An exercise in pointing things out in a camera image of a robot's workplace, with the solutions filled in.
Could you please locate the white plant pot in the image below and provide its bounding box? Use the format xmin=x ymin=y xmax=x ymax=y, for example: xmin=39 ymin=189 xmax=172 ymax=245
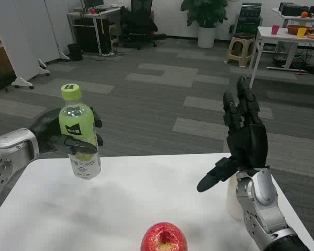
xmin=197 ymin=25 xmax=217 ymax=49

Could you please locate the black equipment box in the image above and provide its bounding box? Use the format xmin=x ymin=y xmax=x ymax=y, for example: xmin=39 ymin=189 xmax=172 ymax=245
xmin=281 ymin=2 xmax=308 ymax=16

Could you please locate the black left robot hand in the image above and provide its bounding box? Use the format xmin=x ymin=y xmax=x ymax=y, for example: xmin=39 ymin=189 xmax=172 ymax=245
xmin=28 ymin=106 xmax=104 ymax=155

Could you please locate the white paper cup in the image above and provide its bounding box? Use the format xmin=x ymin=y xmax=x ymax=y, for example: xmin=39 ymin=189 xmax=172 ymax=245
xmin=226 ymin=174 xmax=245 ymax=220

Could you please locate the red apple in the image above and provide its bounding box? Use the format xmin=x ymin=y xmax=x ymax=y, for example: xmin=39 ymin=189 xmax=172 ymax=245
xmin=140 ymin=222 xmax=188 ymax=251

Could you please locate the beige plastic stool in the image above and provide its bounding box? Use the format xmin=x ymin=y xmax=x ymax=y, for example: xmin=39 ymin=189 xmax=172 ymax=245
xmin=224 ymin=33 xmax=256 ymax=67

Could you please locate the wide white partition panel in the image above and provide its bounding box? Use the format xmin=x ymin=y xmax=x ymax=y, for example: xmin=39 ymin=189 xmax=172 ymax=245
xmin=0 ymin=0 xmax=51 ymax=90

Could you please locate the green drink bottle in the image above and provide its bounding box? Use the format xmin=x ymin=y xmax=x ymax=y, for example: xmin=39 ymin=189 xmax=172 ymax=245
xmin=58 ymin=83 xmax=102 ymax=180

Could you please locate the white office desk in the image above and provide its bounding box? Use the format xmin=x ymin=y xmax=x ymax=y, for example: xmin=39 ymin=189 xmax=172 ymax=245
xmin=67 ymin=7 xmax=121 ymax=55

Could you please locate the orange bowl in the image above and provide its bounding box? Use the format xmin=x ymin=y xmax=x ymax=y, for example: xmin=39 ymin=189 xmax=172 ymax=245
xmin=287 ymin=25 xmax=311 ymax=36

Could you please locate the white side table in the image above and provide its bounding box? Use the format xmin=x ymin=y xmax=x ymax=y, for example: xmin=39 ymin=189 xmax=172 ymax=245
xmin=248 ymin=26 xmax=314 ymax=88

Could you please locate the black cabinet under desk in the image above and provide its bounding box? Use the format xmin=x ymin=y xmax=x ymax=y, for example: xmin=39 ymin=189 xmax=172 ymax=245
xmin=73 ymin=25 xmax=112 ymax=54

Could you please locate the white table with boxes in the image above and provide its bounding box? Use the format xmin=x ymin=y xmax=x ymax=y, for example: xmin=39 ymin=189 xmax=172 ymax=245
xmin=272 ymin=7 xmax=314 ymax=27

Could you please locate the brown wooden box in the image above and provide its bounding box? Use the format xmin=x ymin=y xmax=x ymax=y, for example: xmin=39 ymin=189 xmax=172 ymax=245
xmin=0 ymin=43 xmax=15 ymax=78

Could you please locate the black trash bin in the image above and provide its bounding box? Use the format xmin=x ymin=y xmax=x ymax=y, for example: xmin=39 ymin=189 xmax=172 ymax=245
xmin=67 ymin=43 xmax=84 ymax=62

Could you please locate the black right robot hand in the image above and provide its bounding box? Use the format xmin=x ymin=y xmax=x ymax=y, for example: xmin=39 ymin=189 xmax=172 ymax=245
xmin=196 ymin=76 xmax=270 ymax=193

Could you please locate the narrow white partition panel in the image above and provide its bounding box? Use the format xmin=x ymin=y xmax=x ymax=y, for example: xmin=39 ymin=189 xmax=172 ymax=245
xmin=43 ymin=0 xmax=75 ymax=62

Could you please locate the green leafy plant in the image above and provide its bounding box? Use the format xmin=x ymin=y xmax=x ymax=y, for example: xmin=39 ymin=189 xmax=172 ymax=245
xmin=180 ymin=0 xmax=229 ymax=28

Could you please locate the green black equipment stack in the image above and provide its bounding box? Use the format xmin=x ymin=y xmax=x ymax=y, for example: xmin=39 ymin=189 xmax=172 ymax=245
xmin=235 ymin=2 xmax=263 ymax=40

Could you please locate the black office chair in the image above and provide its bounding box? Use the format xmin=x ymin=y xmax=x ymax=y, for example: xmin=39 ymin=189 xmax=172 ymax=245
xmin=119 ymin=0 xmax=167 ymax=51

